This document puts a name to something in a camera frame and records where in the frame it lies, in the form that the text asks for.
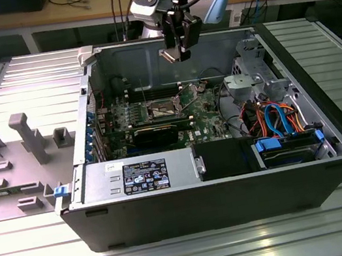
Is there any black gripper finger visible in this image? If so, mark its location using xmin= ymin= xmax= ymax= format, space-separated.
xmin=172 ymin=9 xmax=210 ymax=63
xmin=159 ymin=9 xmax=185 ymax=50

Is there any metal wire locking lever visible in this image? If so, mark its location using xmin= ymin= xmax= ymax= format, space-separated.
xmin=172 ymin=81 xmax=192 ymax=99
xmin=138 ymin=78 xmax=153 ymax=122

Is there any black RAM slot bank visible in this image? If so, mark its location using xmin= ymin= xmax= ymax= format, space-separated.
xmin=123 ymin=79 xmax=186 ymax=106

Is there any CPU socket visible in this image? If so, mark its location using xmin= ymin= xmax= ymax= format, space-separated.
xmin=139 ymin=94 xmax=186 ymax=123

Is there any silver drive cage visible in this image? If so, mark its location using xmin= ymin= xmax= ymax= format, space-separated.
xmin=227 ymin=33 xmax=283 ymax=89

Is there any black RAM stick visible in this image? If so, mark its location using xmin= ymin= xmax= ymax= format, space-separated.
xmin=130 ymin=112 xmax=195 ymax=138

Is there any green motherboard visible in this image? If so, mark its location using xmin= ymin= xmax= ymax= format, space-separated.
xmin=92 ymin=75 xmax=236 ymax=162

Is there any black graphics card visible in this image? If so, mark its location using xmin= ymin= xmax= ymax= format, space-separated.
xmin=131 ymin=122 xmax=181 ymax=152

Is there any hard disk in blue carrier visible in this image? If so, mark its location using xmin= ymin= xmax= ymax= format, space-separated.
xmin=249 ymin=126 xmax=330 ymax=172

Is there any black label sticker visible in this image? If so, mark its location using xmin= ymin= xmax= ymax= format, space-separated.
xmin=121 ymin=157 xmax=172 ymax=196

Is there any silver power supply unit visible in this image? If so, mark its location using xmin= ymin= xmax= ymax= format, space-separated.
xmin=76 ymin=145 xmax=202 ymax=206

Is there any black open PC case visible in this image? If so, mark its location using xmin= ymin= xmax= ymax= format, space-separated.
xmin=27 ymin=0 xmax=342 ymax=256

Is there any blue case latch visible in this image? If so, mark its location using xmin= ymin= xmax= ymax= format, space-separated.
xmin=52 ymin=184 xmax=71 ymax=199

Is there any grey parts rack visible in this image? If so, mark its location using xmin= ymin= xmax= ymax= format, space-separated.
xmin=0 ymin=104 xmax=89 ymax=222

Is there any black hanging cable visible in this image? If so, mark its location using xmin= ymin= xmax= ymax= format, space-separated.
xmin=115 ymin=0 xmax=131 ymax=43
xmin=108 ymin=0 xmax=123 ymax=43

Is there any silver metal bracket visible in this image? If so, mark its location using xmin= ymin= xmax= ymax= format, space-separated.
xmin=222 ymin=69 xmax=268 ymax=105

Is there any blue wire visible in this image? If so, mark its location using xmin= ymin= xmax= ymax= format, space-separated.
xmin=262 ymin=99 xmax=296 ymax=142

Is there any orange wire bundle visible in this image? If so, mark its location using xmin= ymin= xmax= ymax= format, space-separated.
xmin=242 ymin=94 xmax=309 ymax=142

